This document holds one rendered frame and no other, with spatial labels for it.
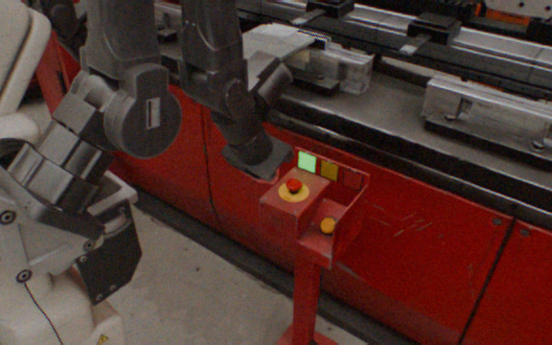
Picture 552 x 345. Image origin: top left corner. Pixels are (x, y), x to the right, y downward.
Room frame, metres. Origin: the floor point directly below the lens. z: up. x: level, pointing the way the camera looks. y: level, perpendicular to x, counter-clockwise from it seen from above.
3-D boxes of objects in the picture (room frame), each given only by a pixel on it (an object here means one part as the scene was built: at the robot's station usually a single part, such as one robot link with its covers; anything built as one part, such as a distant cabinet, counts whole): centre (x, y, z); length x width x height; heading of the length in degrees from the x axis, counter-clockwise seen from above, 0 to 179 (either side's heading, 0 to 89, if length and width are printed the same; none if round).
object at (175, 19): (1.63, 0.39, 0.92); 0.50 x 0.06 x 0.10; 54
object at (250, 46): (1.18, 0.04, 1.00); 0.26 x 0.18 x 0.01; 144
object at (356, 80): (1.27, -0.10, 0.92); 0.39 x 0.06 x 0.10; 54
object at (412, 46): (1.24, -0.42, 1.01); 0.26 x 0.12 x 0.05; 144
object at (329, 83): (1.23, -0.05, 0.89); 0.30 x 0.05 x 0.03; 54
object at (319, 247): (0.82, -0.09, 0.75); 0.20 x 0.16 x 0.18; 56
